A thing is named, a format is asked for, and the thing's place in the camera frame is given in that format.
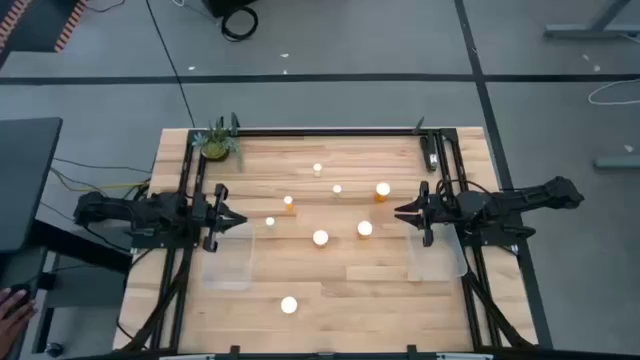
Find potted green succulent plant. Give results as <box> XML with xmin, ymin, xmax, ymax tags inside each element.
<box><xmin>192</xmin><ymin>117</ymin><xmax>246</xmax><ymax>174</ymax></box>

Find black aluminium table frame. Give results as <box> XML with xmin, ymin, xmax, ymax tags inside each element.
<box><xmin>117</xmin><ymin>113</ymin><xmax>541</xmax><ymax>360</ymax></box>

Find white cable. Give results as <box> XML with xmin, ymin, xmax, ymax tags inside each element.
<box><xmin>587</xmin><ymin>78</ymin><xmax>640</xmax><ymax>107</ymax></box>

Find black mat orange striped edges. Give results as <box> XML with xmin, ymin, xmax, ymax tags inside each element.
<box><xmin>0</xmin><ymin>0</ymin><xmax>90</xmax><ymax>54</ymax></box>

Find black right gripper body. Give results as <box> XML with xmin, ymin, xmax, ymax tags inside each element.
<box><xmin>418</xmin><ymin>179</ymin><xmax>454</xmax><ymax>248</ymax></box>

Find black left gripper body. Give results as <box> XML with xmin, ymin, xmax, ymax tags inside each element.
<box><xmin>192</xmin><ymin>182</ymin><xmax>232</xmax><ymax>253</ymax></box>

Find black side desk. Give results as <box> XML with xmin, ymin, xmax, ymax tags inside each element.
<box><xmin>0</xmin><ymin>117</ymin><xmax>132</xmax><ymax>357</ymax></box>

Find person's hand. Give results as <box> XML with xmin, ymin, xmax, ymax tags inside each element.
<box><xmin>0</xmin><ymin>287</ymin><xmax>39</xmax><ymax>351</ymax></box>

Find clear plastic bin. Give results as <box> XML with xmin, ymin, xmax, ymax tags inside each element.
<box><xmin>405</xmin><ymin>222</ymin><xmax>469</xmax><ymax>284</ymax></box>
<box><xmin>202</xmin><ymin>222</ymin><xmax>255</xmax><ymax>292</ymax></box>

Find yellow floor cable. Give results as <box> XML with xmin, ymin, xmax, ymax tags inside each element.
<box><xmin>49</xmin><ymin>167</ymin><xmax>151</xmax><ymax>194</ymax></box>

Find coiled black cable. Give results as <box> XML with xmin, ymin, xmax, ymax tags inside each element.
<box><xmin>220</xmin><ymin>5</ymin><xmax>260</xmax><ymax>43</ymax></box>

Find thin black floor cable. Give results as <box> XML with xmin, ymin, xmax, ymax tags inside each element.
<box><xmin>52</xmin><ymin>157</ymin><xmax>152</xmax><ymax>175</ymax></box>

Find black box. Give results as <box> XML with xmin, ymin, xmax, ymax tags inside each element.
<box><xmin>201</xmin><ymin>0</ymin><xmax>259</xmax><ymax>19</ymax></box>

